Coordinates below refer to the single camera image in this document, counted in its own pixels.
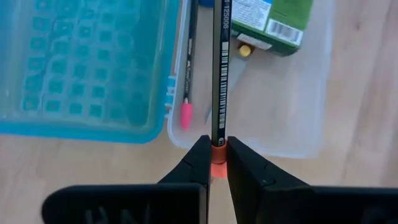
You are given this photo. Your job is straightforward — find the green yellow crayon box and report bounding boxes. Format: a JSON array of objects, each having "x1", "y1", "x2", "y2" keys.
[{"x1": 230, "y1": 0, "x2": 315, "y2": 58}]

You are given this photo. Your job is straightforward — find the dark pencil pink eraser cap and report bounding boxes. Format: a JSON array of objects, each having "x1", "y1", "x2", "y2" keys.
[{"x1": 180, "y1": 0, "x2": 200, "y2": 131}]

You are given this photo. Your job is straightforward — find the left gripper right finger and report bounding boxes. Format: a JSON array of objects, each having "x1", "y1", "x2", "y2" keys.
[{"x1": 226, "y1": 135, "x2": 312, "y2": 224}]

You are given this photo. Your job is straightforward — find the clear pencil box blue lid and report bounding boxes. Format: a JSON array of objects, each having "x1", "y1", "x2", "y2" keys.
[{"x1": 0, "y1": 0, "x2": 336, "y2": 160}]

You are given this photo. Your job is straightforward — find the scissors with yellow pivot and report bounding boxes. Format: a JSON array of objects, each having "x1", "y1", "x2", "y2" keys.
[{"x1": 204, "y1": 43, "x2": 252, "y2": 126}]

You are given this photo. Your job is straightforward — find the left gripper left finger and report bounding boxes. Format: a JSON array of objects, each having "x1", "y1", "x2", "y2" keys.
[{"x1": 157, "y1": 134, "x2": 213, "y2": 224}]

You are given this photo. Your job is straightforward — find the dark pencil orange eraser cap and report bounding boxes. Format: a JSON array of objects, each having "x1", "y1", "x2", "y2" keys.
[{"x1": 210, "y1": 0, "x2": 234, "y2": 180}]

